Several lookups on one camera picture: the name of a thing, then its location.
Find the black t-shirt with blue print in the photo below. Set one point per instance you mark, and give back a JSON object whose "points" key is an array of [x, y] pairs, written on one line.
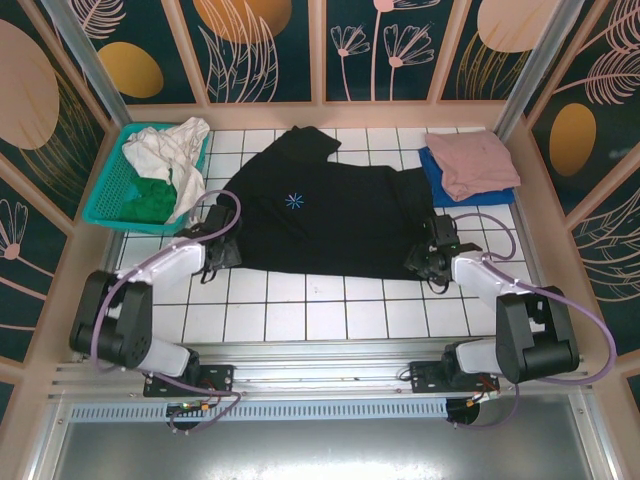
{"points": [[330, 215]]}

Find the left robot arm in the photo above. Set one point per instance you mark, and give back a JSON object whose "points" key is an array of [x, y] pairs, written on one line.
{"points": [[125, 315]]}

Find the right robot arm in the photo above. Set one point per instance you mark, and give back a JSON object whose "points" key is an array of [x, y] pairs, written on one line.
{"points": [[530, 330]]}

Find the blue folded t-shirt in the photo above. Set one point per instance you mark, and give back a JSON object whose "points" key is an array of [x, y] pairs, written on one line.
{"points": [[492, 196]]}

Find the green t-shirt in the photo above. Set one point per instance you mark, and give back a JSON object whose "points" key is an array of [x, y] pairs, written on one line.
{"points": [[147, 200]]}

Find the pink folded t-shirt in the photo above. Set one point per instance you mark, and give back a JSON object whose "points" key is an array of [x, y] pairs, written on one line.
{"points": [[475, 160]]}

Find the white t-shirt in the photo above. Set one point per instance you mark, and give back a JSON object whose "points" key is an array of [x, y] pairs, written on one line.
{"points": [[160, 150]]}

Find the teal plastic basket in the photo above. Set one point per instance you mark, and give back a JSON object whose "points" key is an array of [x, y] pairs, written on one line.
{"points": [[107, 195]]}

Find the grey sheet metal panel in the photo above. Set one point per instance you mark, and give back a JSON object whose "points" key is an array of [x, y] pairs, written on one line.
{"points": [[320, 450]]}

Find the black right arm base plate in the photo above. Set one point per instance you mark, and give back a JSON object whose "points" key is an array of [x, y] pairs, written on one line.
{"points": [[425, 375]]}

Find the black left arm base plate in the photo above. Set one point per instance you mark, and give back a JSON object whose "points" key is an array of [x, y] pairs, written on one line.
{"points": [[215, 375]]}

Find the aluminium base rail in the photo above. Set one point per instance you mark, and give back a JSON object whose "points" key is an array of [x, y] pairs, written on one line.
{"points": [[320, 357]]}

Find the aluminium corner post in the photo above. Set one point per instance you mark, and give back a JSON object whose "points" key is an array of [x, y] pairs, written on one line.
{"points": [[85, 55], [535, 60]]}

